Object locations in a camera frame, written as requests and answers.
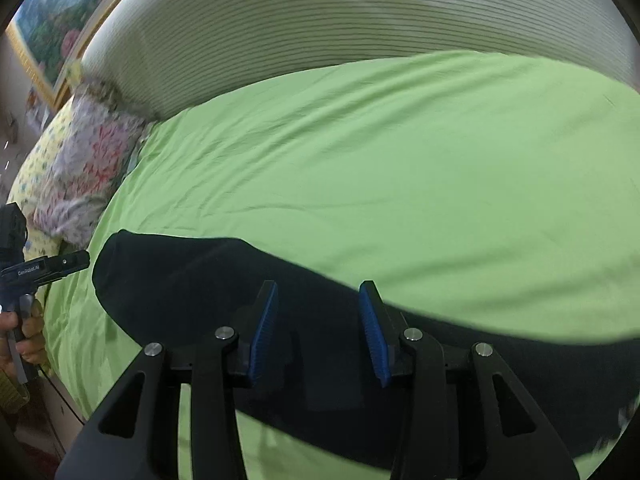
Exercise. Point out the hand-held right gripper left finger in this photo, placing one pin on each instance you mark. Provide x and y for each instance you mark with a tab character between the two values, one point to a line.
264	320

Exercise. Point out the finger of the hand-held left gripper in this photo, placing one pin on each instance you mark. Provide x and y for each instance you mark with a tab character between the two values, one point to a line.
70	262

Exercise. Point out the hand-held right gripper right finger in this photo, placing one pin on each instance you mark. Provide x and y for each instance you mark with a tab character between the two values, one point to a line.
372	325

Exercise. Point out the black pants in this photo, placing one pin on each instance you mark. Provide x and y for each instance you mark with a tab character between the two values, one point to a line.
310	310

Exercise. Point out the person's left hand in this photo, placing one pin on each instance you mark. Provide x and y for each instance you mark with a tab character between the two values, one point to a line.
30	340

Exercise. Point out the yellow dotted pillow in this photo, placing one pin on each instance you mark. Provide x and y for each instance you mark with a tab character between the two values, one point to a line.
35	175

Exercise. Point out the floral pillow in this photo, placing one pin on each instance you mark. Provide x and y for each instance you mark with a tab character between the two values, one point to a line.
90	165

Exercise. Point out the green bed sheet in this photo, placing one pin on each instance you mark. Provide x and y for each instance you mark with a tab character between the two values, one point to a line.
360	170

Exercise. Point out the framed landscape painting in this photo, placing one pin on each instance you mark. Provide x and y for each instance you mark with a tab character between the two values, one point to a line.
55	25

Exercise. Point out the striped white headboard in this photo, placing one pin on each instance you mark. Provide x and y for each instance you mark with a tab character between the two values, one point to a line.
350	15

